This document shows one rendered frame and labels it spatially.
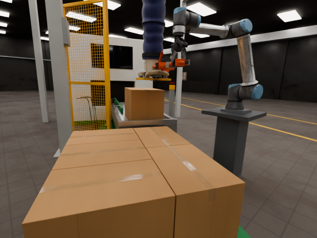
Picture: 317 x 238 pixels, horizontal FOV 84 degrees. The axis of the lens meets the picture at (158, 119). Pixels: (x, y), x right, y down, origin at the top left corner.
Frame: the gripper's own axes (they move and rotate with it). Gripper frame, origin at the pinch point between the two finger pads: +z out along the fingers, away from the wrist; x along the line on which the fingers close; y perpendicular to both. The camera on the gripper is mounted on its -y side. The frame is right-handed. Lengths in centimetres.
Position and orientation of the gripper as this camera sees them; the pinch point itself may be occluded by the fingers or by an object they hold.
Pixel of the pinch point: (178, 62)
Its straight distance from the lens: 136.9
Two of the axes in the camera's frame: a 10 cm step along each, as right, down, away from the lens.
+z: -0.3, 9.8, 2.1
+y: -3.3, -2.1, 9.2
